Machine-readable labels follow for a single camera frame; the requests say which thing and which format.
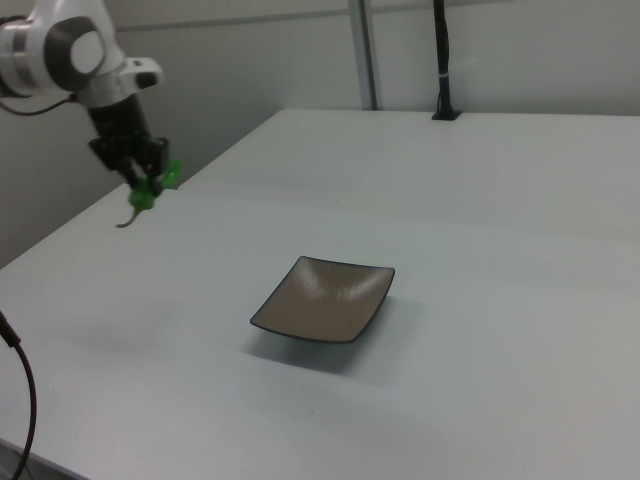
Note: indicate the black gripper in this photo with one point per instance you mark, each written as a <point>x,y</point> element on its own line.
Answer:
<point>120,125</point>

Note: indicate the green chili pepper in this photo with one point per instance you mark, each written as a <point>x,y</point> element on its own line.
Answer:
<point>142,197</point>

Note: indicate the square brown ceramic plate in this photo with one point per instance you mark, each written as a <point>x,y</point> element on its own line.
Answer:
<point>325,302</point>

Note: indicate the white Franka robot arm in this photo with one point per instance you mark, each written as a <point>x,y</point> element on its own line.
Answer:
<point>60,45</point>

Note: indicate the grey metal wall profile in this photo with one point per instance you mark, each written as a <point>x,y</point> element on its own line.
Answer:
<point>365,55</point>

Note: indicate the black pole with base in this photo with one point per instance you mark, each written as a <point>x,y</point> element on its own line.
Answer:
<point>442,50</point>

